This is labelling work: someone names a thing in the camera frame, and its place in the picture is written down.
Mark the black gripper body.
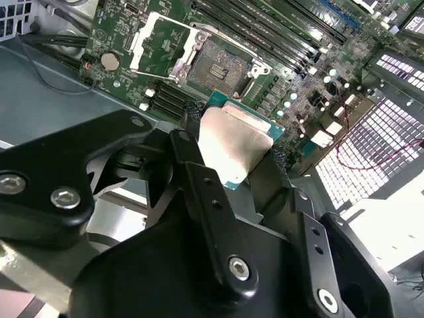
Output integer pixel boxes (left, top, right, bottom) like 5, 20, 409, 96
68, 187, 312, 318

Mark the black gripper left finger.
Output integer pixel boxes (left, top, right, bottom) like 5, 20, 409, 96
0, 108, 261, 299

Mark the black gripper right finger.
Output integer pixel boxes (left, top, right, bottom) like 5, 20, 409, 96
250, 147, 396, 318

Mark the silver-topped CPU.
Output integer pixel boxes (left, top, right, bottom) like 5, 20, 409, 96
197, 91, 286, 192

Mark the metal socket cover frame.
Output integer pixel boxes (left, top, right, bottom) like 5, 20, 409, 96
129, 11, 200, 83

